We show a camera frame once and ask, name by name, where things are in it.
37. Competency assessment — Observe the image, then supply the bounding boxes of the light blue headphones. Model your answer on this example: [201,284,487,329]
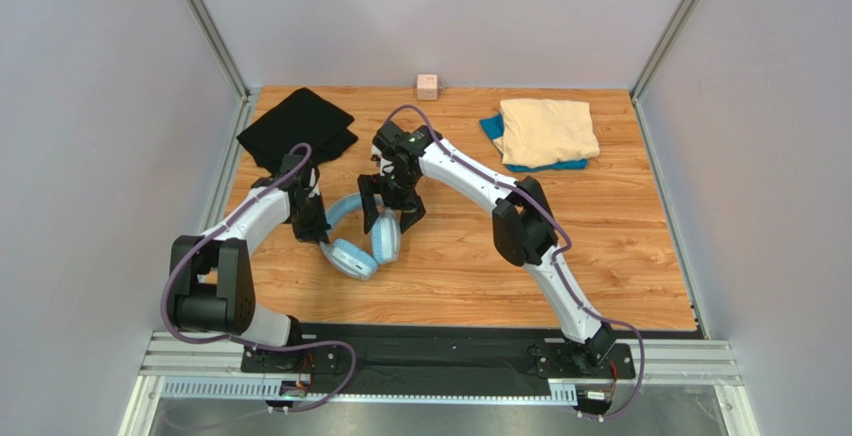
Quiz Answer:
[320,193,401,281]

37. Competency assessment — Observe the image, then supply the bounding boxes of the black t shirt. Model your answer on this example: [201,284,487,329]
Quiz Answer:
[237,87,358,174]

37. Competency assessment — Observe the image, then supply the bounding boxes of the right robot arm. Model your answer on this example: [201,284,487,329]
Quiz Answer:
[358,122,616,366]

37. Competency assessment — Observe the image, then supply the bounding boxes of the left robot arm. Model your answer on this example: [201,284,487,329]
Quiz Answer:
[160,143,330,352]

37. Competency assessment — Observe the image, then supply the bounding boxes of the small beige cube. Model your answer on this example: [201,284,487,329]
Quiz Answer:
[415,73,441,101]

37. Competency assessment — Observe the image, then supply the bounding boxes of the blue folded t shirt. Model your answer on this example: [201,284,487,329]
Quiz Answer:
[479,113,588,173]

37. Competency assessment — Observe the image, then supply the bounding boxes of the cream folded t shirt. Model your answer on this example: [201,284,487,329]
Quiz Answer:
[499,98,601,168]

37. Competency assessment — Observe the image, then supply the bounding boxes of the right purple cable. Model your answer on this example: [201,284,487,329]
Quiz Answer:
[384,103,646,422]

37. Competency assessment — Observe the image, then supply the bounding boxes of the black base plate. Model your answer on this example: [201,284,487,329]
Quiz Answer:
[233,323,650,398]

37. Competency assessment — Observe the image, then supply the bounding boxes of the aluminium frame rail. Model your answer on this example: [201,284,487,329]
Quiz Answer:
[120,323,759,435]

